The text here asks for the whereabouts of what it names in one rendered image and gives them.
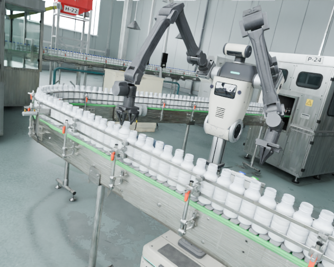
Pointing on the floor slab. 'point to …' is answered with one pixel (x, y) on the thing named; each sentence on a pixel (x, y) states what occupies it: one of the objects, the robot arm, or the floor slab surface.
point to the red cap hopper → (73, 9)
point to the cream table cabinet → (146, 86)
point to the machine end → (308, 116)
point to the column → (124, 29)
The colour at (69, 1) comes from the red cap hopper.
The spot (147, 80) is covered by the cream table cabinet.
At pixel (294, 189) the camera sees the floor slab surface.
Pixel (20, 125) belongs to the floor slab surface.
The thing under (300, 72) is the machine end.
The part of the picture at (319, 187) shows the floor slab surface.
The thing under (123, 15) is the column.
